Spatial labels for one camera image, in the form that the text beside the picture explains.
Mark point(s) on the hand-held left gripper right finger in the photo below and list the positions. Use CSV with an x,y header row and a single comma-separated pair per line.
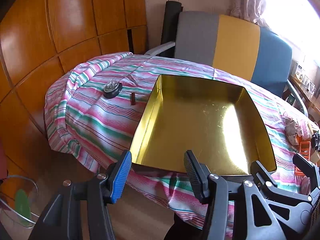
x,y
192,172

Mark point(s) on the small brown bar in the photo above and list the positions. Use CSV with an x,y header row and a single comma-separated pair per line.
x,y
133,98

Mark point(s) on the black round clear-topped object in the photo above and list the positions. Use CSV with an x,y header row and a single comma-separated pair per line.
x,y
112,90

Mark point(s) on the wooden desk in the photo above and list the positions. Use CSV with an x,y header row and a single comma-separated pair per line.
x,y
308,102

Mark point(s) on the wooden wardrobe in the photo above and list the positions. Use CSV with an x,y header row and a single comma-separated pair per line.
x,y
62,17

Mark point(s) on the pink green striped tablecloth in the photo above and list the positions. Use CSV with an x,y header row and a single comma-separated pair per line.
x,y
100,120

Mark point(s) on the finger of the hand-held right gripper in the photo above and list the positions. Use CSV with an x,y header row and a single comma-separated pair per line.
x,y
306,167
262,173

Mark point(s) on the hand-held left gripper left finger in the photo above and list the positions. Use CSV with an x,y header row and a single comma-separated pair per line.
x,y
122,177

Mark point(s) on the grey yellow blue chair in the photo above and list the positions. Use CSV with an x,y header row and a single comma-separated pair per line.
x,y
235,42

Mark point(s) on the window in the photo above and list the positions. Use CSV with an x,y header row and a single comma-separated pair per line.
x,y
295,10

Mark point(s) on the silver orange snack bag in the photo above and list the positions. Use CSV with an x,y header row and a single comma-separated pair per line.
x,y
291,127

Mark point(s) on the floral curtain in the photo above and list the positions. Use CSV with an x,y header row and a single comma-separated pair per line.
x,y
247,0

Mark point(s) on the clear tub with green label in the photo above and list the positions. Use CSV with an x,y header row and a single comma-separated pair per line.
x,y
22,205

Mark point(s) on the gold tin container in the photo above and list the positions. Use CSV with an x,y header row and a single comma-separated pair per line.
x,y
200,120

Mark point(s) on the row of clear glass cups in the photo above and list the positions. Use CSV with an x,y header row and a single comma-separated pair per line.
x,y
308,82

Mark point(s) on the white printed box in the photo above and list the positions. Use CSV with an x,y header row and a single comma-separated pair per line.
x,y
299,71

